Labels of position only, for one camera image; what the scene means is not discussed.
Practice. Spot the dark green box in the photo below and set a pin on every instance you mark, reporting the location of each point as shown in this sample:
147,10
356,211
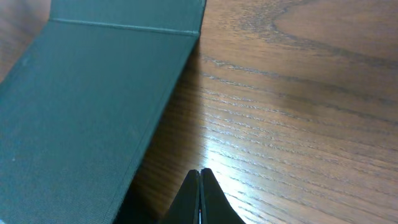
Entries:
80,107

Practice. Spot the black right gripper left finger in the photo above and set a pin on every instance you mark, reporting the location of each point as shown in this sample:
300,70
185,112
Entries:
185,206

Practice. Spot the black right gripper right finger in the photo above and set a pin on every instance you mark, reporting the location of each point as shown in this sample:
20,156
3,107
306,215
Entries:
215,208

